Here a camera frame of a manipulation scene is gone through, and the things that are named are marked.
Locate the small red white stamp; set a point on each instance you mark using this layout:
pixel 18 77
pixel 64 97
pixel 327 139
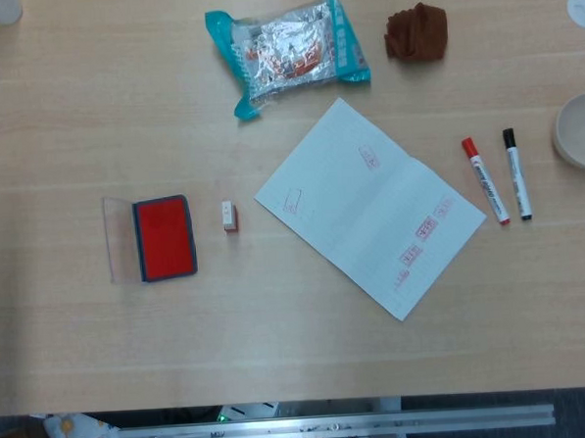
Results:
pixel 230 216

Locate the open lined notebook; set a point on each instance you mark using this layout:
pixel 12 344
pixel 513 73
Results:
pixel 365 210

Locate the red ink pad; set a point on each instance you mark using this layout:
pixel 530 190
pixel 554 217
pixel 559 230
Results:
pixel 166 238

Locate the teal and foil snack bag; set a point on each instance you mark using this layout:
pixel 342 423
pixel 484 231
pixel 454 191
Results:
pixel 288 47

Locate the clear ink pad lid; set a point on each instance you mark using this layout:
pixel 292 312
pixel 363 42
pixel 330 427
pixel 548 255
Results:
pixel 122 238

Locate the white robot chassis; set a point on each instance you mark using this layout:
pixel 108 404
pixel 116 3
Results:
pixel 307 407

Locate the red whiteboard marker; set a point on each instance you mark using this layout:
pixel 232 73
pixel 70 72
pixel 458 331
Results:
pixel 487 184

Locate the brown crumpled cloth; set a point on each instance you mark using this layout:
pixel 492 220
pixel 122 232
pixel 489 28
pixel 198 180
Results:
pixel 417 31

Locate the black whiteboard marker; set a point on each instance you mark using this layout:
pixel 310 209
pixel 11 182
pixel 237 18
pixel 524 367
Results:
pixel 517 173

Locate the cream bowl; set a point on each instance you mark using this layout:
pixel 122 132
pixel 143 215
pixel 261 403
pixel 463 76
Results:
pixel 582 130

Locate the aluminium rail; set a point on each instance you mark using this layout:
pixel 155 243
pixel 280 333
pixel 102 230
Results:
pixel 333 427

